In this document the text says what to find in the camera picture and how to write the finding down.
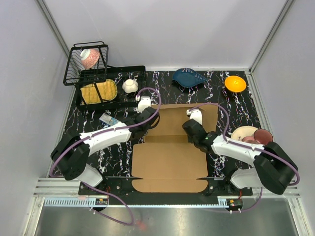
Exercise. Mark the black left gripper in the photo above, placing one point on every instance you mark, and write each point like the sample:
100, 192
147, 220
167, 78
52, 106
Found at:
137, 114

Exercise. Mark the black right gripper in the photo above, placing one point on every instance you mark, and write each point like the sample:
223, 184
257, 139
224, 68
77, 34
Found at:
189, 139

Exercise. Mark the brown cardboard box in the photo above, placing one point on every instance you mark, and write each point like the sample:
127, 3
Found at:
166, 162

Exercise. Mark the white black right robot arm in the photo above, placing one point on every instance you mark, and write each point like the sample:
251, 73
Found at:
271, 167

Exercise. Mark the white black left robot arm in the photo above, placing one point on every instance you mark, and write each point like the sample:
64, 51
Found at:
71, 153

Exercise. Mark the silver blue toothpaste tube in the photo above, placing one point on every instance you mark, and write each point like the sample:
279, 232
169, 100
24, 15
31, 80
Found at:
108, 119

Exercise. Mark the white floral plate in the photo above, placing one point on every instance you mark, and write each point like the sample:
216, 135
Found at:
244, 131

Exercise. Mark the white flower-shaped cup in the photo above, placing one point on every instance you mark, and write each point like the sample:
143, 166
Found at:
130, 86

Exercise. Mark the woven bamboo tray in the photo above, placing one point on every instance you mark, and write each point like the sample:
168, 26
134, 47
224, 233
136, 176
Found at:
99, 92

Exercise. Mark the dark blue leaf dish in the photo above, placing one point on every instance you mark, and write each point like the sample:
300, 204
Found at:
188, 77

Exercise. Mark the orange round bowl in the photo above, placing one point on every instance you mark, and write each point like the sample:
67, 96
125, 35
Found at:
235, 84

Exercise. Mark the dark red cup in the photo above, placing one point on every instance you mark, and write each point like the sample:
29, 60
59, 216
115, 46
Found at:
263, 136

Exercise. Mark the pink patterned ceramic bowl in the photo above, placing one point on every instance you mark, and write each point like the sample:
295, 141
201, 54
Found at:
89, 57

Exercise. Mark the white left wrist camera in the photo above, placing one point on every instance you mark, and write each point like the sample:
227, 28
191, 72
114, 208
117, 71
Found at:
143, 103

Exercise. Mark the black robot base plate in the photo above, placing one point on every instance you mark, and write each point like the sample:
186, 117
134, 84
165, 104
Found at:
122, 187

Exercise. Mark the black wire dish rack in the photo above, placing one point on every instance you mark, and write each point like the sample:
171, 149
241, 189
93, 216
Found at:
76, 75

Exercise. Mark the aluminium front rail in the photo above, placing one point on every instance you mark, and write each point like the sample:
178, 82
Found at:
57, 192

